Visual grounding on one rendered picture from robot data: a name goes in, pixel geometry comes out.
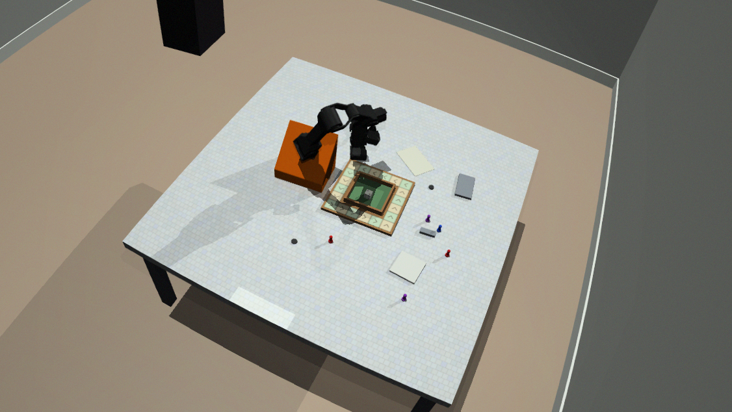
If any white flat square panel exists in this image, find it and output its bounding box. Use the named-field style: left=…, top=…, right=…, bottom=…
left=389, top=251, right=426, bottom=284

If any beige flat mat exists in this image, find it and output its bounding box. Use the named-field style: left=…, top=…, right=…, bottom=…
left=397, top=146, right=434, bottom=176

